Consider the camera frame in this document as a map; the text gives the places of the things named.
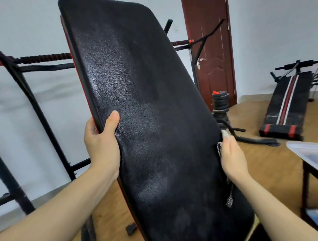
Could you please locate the person's right hand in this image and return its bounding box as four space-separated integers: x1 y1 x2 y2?
220 136 250 184

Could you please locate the person's left hand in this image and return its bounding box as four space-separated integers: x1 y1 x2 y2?
84 110 121 180

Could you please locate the grey cleaning cloth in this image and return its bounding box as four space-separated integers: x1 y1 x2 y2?
216 129 235 209

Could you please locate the black weight bench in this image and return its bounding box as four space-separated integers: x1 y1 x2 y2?
57 0 271 241

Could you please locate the person's right forearm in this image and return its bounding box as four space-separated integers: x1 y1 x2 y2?
231 173 318 241

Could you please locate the person's left forearm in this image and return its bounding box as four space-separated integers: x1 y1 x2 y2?
0 166 120 241

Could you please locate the black dumbbell weight stack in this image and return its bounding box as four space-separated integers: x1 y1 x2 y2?
211 90 232 129

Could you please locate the clear plastic tray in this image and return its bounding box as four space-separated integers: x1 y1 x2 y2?
286 141 318 172

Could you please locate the black metal cart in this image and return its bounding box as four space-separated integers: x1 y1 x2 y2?
300 160 318 224

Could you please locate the brown wooden door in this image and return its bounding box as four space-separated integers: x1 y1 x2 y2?
181 0 238 112

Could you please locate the black striped sit-up bench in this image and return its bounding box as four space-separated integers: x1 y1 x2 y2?
259 59 318 141

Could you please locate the blue flat board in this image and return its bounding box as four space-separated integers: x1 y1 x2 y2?
305 208 318 223

